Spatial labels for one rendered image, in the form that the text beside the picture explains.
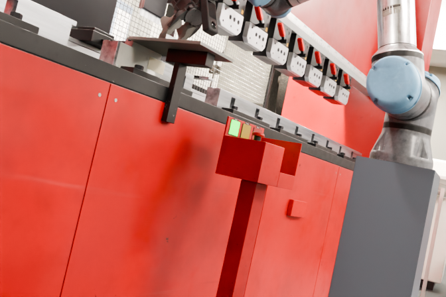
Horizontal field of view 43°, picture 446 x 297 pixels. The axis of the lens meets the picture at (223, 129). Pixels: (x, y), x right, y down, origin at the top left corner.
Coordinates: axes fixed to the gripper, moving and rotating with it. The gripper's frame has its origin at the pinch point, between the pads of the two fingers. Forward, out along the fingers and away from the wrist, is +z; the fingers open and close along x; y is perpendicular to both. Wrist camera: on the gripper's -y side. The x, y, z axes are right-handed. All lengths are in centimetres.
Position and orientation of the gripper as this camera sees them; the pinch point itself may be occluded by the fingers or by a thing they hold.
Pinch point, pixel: (169, 42)
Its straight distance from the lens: 171.6
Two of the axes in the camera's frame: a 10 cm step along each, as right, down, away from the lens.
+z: -6.8, 6.6, 3.2
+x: -5.6, -1.9, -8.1
